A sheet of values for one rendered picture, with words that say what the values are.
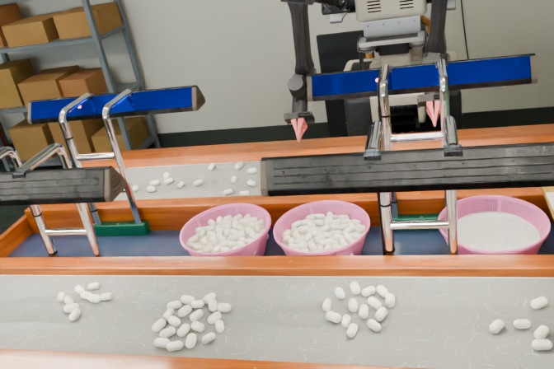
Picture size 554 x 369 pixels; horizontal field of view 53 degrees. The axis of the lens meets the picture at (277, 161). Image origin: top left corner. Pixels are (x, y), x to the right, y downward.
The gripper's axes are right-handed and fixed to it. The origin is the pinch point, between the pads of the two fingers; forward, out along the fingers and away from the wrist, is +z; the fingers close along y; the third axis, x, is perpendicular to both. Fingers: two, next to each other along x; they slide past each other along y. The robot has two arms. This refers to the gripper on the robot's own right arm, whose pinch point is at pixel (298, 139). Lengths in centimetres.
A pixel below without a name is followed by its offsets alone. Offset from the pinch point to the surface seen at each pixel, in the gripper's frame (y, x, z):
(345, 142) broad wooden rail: 15.3, 7.6, -0.9
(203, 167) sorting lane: -37.1, 3.2, 7.4
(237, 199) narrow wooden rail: -14.2, -18.1, 28.2
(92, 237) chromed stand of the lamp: -47, -42, 46
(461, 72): 54, -36, 0
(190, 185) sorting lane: -37.1, -6.0, 17.9
